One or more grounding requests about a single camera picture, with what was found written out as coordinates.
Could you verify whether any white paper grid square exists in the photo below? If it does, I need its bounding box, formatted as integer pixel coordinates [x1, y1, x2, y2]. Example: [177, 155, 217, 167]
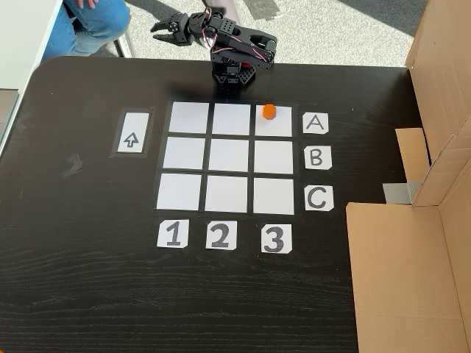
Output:
[169, 101, 210, 134]
[204, 175, 249, 213]
[255, 105, 294, 138]
[253, 140, 294, 174]
[212, 103, 252, 135]
[163, 136, 206, 170]
[156, 173, 202, 211]
[252, 177, 295, 215]
[208, 138, 249, 172]

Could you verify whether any metal chair leg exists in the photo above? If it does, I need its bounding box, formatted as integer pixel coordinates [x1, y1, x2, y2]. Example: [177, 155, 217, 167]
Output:
[113, 31, 135, 59]

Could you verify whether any grey floor socket cover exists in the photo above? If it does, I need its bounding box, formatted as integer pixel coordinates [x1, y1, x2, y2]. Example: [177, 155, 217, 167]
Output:
[244, 0, 291, 21]

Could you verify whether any person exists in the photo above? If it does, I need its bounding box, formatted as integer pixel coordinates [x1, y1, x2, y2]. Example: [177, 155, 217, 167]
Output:
[42, 0, 132, 62]

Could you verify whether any white arrow paper sheet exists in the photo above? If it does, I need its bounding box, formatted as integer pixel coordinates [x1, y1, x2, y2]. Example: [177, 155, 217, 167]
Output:
[116, 112, 150, 154]

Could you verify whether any white desk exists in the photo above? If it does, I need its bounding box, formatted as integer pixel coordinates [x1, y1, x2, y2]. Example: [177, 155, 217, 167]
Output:
[0, 0, 65, 155]

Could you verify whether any paper label letter A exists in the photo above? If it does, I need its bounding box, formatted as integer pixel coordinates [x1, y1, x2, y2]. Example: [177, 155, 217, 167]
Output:
[302, 113, 330, 135]

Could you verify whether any paper label letter B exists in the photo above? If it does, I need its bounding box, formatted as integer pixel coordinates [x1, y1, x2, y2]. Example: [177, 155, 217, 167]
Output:
[304, 146, 333, 171]

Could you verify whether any paper label number 1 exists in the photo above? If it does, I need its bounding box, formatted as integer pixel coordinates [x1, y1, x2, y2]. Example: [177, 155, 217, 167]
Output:
[157, 219, 188, 249]

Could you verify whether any paper label number 2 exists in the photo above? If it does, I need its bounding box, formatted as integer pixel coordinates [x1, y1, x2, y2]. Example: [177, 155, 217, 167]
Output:
[205, 220, 238, 250]

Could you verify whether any paper label letter C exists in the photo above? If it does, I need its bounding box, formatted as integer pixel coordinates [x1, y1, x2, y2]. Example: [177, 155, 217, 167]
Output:
[304, 185, 334, 212]

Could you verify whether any paper label number 3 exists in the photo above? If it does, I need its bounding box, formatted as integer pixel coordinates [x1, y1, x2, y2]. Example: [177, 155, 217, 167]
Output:
[261, 224, 294, 254]

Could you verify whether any brown cardboard screen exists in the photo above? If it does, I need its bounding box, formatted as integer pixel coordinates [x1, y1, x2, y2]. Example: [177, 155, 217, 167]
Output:
[345, 0, 471, 353]

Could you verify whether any red white servo cable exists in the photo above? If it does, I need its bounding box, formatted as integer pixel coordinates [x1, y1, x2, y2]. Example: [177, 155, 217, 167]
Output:
[203, 7, 275, 64]

